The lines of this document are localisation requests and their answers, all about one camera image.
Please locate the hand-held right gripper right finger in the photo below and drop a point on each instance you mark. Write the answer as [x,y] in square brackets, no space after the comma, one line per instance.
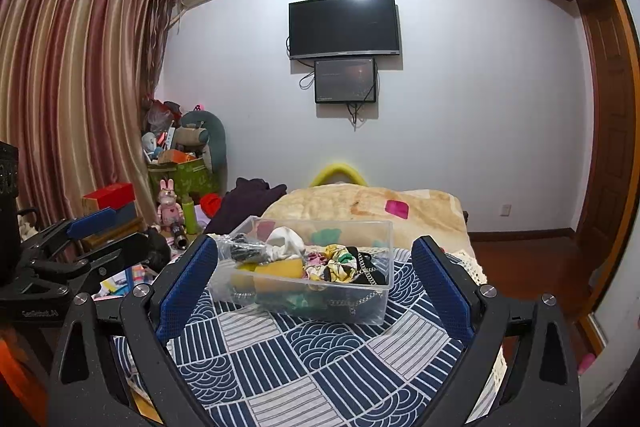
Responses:
[442,292]

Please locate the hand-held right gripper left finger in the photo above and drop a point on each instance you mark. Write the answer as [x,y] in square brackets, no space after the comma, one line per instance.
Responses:
[185,292]

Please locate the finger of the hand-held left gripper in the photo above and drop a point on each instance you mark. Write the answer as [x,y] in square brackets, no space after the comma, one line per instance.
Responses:
[130,254]
[92,222]

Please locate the clear plastic storage box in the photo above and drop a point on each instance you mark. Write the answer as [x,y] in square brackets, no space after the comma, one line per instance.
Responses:
[225,292]

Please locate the clear bag with black item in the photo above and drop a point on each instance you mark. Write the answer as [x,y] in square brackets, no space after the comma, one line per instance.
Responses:
[245,249]

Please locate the yellow sponge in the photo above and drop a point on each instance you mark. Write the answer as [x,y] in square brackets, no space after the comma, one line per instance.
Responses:
[280,268]

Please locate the yellow floral scrunchie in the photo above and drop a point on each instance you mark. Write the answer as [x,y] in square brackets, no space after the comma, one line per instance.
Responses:
[335,264]

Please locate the green knit garment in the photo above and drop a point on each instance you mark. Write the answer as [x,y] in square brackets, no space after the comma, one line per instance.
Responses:
[300,302]

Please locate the pile of colourful papers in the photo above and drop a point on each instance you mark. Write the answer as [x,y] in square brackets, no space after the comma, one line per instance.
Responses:
[117,284]

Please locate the red box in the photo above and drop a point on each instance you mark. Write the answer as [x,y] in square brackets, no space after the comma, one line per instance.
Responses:
[110,194]

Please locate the white lace cloth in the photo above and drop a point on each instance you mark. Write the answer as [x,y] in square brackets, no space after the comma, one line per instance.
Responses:
[472,269]

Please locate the pink rabbit figure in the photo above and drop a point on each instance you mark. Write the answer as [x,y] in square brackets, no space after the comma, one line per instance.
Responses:
[170,207]

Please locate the green bottle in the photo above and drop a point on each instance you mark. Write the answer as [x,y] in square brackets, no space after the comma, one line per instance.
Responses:
[189,214]

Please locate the beige blanket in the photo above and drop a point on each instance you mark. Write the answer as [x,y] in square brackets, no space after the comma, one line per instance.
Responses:
[425,217]

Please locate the red fabric item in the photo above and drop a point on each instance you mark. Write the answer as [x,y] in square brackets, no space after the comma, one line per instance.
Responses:
[211,204]

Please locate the green box of toys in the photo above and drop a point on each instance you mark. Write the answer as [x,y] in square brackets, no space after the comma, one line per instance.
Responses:
[190,177]

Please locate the dark purple garment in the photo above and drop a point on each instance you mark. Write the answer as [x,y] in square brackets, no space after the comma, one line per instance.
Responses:
[245,202]

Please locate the pile of toys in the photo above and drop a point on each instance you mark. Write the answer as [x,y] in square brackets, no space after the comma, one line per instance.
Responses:
[157,127]

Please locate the striped brown curtain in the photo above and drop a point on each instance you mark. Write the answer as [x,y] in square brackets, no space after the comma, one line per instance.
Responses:
[75,97]

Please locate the blue patterned cloth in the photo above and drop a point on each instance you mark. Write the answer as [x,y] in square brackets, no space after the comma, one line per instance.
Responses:
[300,367]

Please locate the yellow chair back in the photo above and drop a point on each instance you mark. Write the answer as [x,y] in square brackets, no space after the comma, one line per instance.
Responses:
[340,168]

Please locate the wooden door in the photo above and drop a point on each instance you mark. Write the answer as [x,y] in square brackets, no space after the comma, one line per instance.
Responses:
[605,132]

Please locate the small black monitor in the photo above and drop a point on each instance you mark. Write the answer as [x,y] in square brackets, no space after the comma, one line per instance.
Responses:
[345,79]

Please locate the large black television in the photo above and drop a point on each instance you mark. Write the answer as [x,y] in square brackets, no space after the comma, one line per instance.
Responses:
[345,27]

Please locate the white wall socket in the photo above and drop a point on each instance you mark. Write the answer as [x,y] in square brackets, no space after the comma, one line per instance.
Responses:
[505,209]

